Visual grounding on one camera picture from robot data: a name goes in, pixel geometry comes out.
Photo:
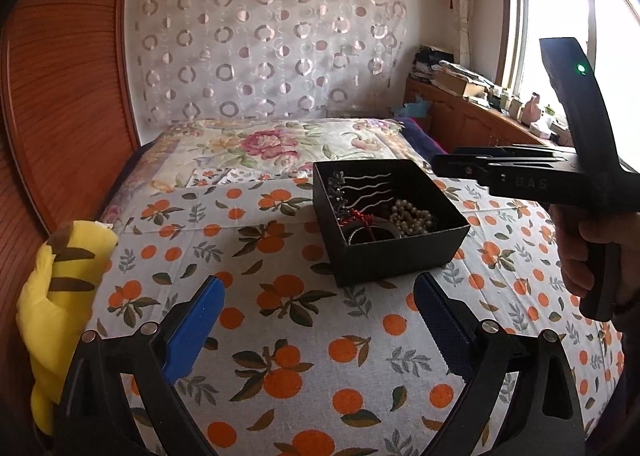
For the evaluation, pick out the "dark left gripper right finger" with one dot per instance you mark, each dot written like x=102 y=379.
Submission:
x=543 y=416

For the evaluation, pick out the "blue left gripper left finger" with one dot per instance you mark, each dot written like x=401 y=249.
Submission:
x=94 y=416

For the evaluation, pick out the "black square jewelry box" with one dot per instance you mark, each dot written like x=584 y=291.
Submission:
x=430 y=228

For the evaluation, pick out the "pale jade bangle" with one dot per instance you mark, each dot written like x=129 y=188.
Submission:
x=359 y=234

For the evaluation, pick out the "person's right hand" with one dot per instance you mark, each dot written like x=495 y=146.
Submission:
x=573 y=232

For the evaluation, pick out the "pink ceramic figurine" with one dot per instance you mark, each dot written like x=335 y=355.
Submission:
x=531 y=111

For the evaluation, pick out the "yellow striped plush toy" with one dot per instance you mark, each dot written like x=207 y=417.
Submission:
x=55 y=305

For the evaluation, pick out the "wooden side cabinet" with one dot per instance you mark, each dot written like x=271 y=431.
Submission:
x=455 y=122

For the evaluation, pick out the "dark blue blanket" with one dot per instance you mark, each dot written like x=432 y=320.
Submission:
x=422 y=143

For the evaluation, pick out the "pile of clothes and papers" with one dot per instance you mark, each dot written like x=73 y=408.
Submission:
x=436 y=67

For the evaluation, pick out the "orange print bed sheet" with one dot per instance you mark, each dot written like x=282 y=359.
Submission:
x=298 y=366

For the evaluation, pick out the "floral quilt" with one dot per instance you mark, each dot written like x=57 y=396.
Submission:
x=186 y=155

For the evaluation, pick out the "sheer circle pattern curtain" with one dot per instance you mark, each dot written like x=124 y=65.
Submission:
x=259 y=59

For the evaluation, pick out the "window with brown frame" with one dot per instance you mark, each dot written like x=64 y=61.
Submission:
x=608 y=33

